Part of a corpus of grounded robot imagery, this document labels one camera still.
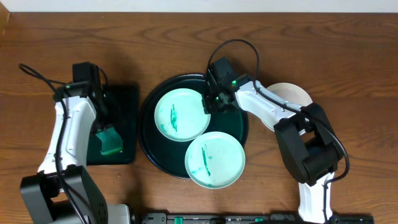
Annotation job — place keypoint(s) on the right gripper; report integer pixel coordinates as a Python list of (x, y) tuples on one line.
[(208, 107)]

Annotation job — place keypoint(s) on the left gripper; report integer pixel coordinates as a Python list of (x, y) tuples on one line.
[(101, 125)]

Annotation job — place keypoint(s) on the green plate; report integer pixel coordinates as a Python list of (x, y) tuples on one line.
[(179, 115), (215, 160)]

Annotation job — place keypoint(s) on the green sponge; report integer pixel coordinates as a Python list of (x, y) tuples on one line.
[(111, 141)]

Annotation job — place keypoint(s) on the white plate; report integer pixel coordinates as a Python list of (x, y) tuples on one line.
[(288, 92)]

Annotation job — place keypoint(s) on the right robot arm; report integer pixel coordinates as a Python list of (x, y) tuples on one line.
[(308, 145)]

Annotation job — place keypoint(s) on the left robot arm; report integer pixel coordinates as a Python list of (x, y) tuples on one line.
[(62, 191)]

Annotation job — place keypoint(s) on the rectangular black tray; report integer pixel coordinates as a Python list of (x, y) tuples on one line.
[(122, 102)]

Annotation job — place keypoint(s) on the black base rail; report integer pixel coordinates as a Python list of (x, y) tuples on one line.
[(288, 218)]

